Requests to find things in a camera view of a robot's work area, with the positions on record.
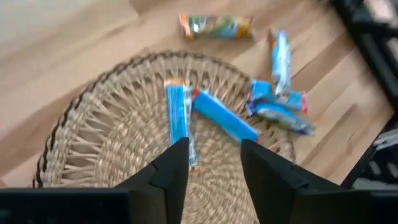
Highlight green orange granola bar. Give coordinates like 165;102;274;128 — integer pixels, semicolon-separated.
178;12;256;40

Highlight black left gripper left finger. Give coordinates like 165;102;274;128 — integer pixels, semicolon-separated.
114;137;190;224

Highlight round woven straw placemat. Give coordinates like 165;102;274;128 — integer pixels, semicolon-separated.
32;50;296;224

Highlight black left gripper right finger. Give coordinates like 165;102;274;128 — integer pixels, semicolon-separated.
241;139;343;224

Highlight black aluminium frame rails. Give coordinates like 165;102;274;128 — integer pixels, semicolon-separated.
329;0;398;190

